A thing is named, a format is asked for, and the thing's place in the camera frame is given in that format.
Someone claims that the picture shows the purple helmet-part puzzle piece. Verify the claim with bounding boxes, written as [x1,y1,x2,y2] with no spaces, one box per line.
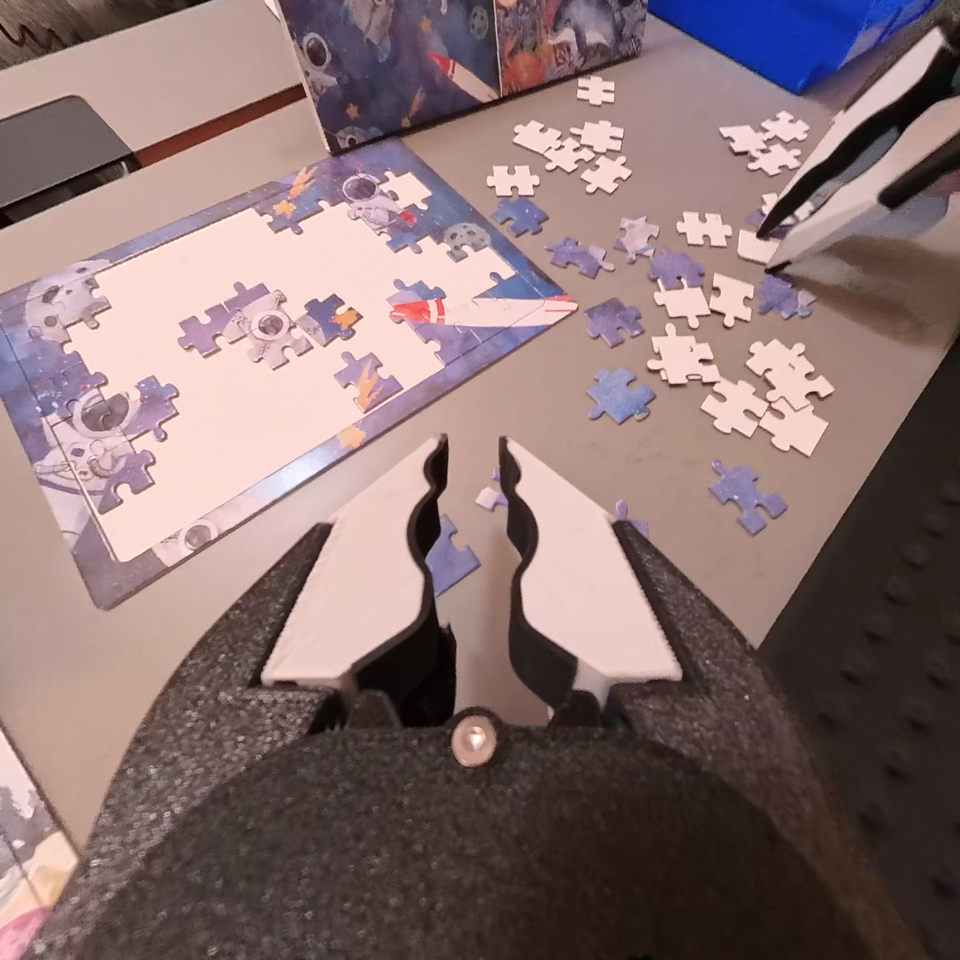
[129,373,183,444]

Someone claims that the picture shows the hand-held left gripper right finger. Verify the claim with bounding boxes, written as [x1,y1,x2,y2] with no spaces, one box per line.
[497,435,685,710]

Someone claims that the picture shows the blue plastic bin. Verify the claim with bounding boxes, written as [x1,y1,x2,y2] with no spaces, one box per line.
[646,0,942,95]

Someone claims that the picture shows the adjoining grey desk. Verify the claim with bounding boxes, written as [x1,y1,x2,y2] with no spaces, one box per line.
[0,0,309,177]

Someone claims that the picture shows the comet print puzzle piece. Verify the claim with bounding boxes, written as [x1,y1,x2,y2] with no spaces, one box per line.
[333,351,406,415]

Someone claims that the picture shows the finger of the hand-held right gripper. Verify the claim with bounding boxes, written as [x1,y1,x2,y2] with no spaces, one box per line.
[763,93,960,271]
[754,24,950,241]

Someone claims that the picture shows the pile of loose puzzle pieces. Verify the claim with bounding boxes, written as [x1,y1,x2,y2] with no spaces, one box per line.
[486,108,835,537]

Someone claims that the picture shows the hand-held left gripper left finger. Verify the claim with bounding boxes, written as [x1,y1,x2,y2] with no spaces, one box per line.
[260,433,451,691]

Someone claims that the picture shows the space puzzle board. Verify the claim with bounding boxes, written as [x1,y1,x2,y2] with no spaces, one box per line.
[0,138,580,610]

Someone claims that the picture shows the black dotted mat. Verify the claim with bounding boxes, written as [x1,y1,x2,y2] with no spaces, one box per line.
[757,352,960,960]

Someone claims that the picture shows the printed puzzle box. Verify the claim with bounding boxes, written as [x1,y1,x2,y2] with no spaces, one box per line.
[273,0,650,155]

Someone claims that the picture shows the joined satellite puzzle pieces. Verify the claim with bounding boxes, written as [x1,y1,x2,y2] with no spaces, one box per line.
[177,281,363,374]

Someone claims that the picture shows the black rounded panel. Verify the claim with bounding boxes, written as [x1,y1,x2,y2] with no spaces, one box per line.
[0,95,138,230]

